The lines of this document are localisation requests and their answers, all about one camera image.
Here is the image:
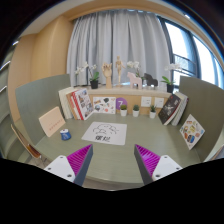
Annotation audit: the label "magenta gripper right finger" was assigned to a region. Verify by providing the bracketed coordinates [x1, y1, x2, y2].
[134, 145, 182, 185]

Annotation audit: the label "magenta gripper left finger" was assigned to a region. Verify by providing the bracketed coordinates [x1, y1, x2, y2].
[45, 144, 93, 186]

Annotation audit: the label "blue and white small box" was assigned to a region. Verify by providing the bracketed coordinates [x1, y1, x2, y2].
[60, 129, 71, 141]

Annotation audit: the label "beige card sign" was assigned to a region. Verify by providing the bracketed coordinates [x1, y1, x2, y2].
[39, 107, 65, 137]

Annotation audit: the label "white printed paper mat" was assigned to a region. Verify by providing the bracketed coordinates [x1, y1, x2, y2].
[82, 122, 127, 146]

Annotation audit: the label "small potted plant right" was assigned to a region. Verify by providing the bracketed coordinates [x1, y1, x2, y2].
[149, 105, 156, 119]

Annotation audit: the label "small potted plant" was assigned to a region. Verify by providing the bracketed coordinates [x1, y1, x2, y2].
[120, 104, 127, 117]
[149, 105, 156, 119]
[132, 104, 140, 117]

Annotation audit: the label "colourful sticker board right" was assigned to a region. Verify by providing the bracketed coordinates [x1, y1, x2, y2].
[180, 115, 205, 150]

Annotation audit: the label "white books behind black book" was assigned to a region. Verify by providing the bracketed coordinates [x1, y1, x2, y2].
[171, 92, 188, 126]

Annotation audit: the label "row of standing books left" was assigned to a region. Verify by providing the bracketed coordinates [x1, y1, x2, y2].
[58, 87, 80, 119]

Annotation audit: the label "black book leaning right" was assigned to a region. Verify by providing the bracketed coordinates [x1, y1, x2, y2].
[158, 94, 181, 125]

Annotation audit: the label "small potted plant middle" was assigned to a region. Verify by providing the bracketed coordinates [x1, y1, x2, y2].
[132, 104, 140, 117]

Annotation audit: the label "small potted plant left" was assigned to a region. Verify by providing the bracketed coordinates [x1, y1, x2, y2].
[120, 104, 127, 117]

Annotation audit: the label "red white magazine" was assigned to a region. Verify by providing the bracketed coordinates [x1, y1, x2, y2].
[71, 88, 94, 120]

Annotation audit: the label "sticker collage card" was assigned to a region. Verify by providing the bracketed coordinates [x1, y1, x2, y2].
[93, 97, 116, 114]

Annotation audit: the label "purple round number sign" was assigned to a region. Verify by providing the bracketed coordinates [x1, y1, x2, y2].
[116, 97, 127, 110]

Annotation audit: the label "white orchid black pot right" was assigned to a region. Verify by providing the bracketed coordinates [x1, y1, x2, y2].
[161, 63, 182, 93]

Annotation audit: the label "white orchid black pot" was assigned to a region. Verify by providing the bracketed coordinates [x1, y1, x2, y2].
[161, 63, 182, 93]
[75, 62, 99, 89]

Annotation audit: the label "black horse figure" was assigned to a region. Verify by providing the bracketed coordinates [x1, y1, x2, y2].
[144, 73, 158, 87]

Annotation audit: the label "white orchid black pot left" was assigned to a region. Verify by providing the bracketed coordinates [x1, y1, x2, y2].
[75, 62, 99, 89]

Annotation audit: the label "pink horse figure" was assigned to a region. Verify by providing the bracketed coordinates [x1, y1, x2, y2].
[127, 72, 142, 89]

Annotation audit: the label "white orchid middle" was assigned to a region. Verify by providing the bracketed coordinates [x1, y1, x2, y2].
[127, 61, 144, 80]

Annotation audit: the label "wooden hand model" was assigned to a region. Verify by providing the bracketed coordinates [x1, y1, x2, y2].
[101, 63, 112, 89]

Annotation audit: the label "wooden mannequin figure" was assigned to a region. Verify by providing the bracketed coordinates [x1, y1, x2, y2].
[115, 57, 125, 85]

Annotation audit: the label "grey curtain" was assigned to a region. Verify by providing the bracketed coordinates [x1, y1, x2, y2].
[67, 10, 170, 86]

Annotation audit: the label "white wall socket right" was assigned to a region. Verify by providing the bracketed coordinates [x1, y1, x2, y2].
[154, 97, 164, 108]

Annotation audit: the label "white wall socket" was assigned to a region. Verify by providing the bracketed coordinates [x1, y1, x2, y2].
[141, 96, 151, 107]
[154, 97, 164, 108]

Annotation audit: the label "white wall socket left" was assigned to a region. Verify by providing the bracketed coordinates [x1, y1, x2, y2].
[141, 96, 151, 107]

